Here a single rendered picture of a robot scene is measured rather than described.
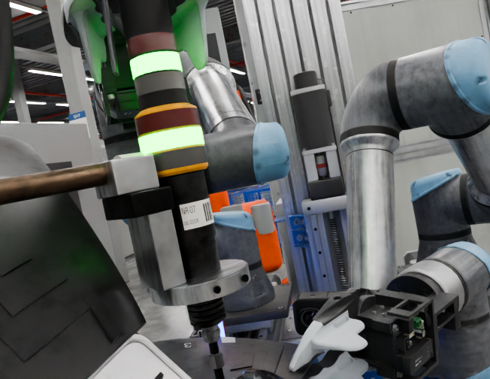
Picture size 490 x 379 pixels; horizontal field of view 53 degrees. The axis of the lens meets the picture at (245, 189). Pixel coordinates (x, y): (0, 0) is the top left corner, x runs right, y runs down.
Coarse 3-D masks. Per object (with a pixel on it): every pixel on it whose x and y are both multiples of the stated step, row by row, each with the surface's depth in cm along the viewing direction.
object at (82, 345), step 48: (0, 144) 40; (0, 240) 31; (48, 240) 33; (96, 240) 35; (0, 288) 29; (48, 288) 30; (96, 288) 31; (0, 336) 27; (48, 336) 28; (96, 336) 29
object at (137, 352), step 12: (132, 336) 30; (120, 348) 29; (132, 348) 30; (144, 348) 30; (156, 348) 30; (108, 360) 29; (120, 360) 29; (132, 360) 29; (144, 360) 29; (156, 360) 30; (168, 360) 30; (96, 372) 28; (108, 372) 28; (120, 372) 29; (132, 372) 29; (144, 372) 29; (156, 372) 29; (168, 372) 29; (180, 372) 30
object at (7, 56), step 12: (0, 0) 27; (0, 12) 27; (0, 24) 27; (12, 24) 27; (0, 36) 26; (12, 36) 27; (0, 48) 26; (12, 48) 27; (0, 60) 26; (12, 60) 27; (0, 72) 26; (12, 72) 27; (0, 84) 26; (12, 84) 27; (0, 96) 26; (0, 108) 26; (0, 120) 26
